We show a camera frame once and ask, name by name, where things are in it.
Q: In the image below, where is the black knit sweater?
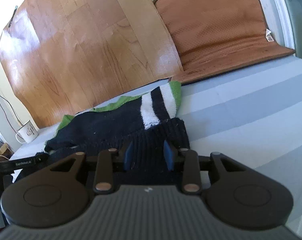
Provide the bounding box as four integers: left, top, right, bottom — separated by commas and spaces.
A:
44, 85, 191, 181

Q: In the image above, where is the green knit sweater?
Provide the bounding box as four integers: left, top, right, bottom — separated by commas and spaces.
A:
88, 81, 181, 129

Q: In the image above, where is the white enamel mug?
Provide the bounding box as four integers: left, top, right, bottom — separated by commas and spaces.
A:
15, 120, 39, 144

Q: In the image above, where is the wooden pattern board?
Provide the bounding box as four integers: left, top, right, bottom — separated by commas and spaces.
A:
0, 0, 183, 128

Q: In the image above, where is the brown mesh mat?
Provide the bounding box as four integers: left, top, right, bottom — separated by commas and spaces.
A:
154, 0, 295, 84

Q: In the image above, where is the grey wall cable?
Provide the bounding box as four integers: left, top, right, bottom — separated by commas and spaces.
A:
0, 87, 24, 128

